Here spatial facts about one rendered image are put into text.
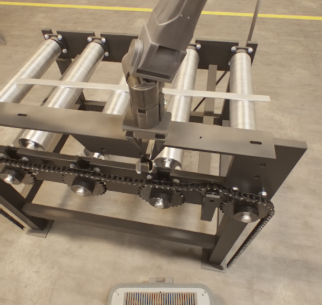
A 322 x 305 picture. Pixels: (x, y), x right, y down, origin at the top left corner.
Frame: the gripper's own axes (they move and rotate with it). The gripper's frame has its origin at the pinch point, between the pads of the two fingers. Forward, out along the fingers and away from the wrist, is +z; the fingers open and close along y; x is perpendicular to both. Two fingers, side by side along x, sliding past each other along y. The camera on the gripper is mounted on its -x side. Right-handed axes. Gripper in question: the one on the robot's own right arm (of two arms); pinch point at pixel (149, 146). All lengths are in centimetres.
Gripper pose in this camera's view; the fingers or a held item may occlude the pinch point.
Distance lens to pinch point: 59.7
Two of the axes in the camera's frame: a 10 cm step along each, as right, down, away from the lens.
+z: 0.3, 6.3, 7.8
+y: -9.8, -1.2, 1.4
